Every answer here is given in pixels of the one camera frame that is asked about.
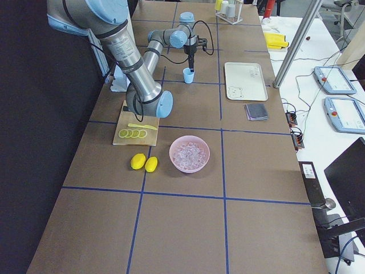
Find yellow cloth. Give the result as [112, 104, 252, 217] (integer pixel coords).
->
[264, 32, 289, 49]

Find cream bear print tray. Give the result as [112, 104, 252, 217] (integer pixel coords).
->
[224, 62, 268, 102]

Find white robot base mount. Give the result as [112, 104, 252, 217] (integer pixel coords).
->
[111, 65, 131, 92]

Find wooden cutting board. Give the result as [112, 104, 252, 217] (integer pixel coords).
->
[112, 101, 160, 146]

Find pink bowl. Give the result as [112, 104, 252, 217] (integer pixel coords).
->
[169, 135, 210, 174]

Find lemon slice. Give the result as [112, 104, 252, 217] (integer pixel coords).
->
[138, 130, 148, 139]
[118, 128, 129, 138]
[132, 130, 140, 138]
[125, 130, 135, 138]

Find pile of clear ice cubes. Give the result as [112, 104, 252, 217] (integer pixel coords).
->
[173, 142, 207, 170]

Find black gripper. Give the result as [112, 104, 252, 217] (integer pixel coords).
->
[184, 37, 207, 72]

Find whole yellow lemon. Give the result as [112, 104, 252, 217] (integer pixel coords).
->
[130, 153, 147, 170]
[144, 156, 158, 173]

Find light blue plastic cup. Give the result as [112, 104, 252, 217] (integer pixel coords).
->
[182, 67, 194, 84]

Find aluminium frame post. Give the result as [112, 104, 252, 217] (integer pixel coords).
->
[273, 0, 323, 88]

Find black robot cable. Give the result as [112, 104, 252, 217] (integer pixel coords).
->
[193, 19, 214, 57]

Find yellow plastic cup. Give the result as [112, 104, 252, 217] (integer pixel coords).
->
[214, 0, 223, 11]

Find yellow plastic knife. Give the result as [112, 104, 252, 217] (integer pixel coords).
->
[127, 123, 157, 131]

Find black monitor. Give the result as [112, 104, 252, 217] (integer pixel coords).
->
[325, 137, 365, 221]

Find grey folded cloth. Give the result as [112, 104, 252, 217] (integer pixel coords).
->
[245, 103, 269, 121]

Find white plastic cup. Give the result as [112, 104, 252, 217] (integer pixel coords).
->
[225, 4, 236, 18]

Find white cup rack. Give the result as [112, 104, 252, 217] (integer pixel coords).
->
[215, 0, 244, 25]

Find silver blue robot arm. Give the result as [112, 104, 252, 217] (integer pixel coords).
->
[47, 0, 206, 118]

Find blue teach pendant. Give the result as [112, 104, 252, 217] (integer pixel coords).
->
[324, 97, 364, 134]
[314, 66, 357, 95]

